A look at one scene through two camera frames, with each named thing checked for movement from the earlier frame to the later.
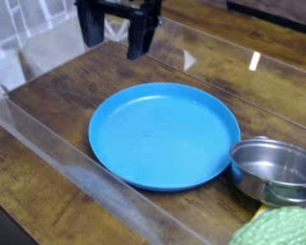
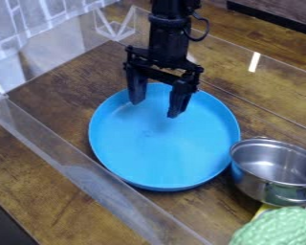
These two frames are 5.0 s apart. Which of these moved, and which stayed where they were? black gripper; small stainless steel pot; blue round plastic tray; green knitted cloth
Moved: black gripper
Stayed: small stainless steel pot; blue round plastic tray; green knitted cloth
